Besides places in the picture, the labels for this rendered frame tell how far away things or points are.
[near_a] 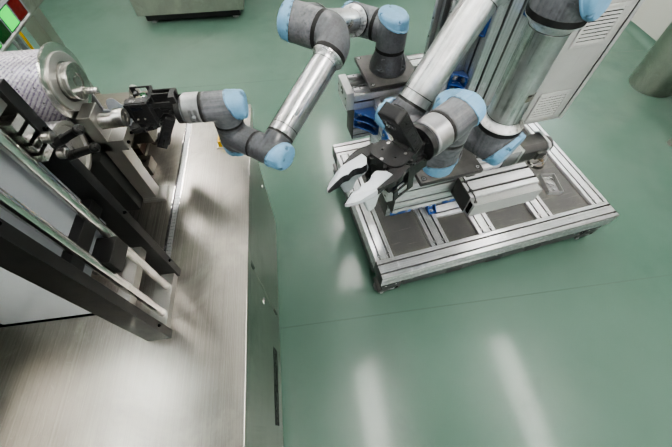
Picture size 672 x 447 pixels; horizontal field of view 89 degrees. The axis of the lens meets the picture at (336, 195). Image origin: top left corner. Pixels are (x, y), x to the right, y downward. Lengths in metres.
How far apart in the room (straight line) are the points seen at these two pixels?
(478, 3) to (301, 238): 1.44
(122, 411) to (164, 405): 0.08
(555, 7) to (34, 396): 1.24
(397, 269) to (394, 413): 0.58
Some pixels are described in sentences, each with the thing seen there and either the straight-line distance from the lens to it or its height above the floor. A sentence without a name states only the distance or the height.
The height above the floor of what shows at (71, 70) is 1.27.
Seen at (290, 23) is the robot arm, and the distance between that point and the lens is 1.09.
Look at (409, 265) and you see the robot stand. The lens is 1.62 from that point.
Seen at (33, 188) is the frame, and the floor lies 1.31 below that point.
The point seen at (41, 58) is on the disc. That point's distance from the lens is 0.86.
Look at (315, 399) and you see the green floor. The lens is 1.68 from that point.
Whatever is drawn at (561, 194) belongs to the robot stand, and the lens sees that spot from 2.16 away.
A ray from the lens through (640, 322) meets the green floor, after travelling 2.26.
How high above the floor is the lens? 1.68
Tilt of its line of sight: 55 degrees down
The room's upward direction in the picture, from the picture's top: straight up
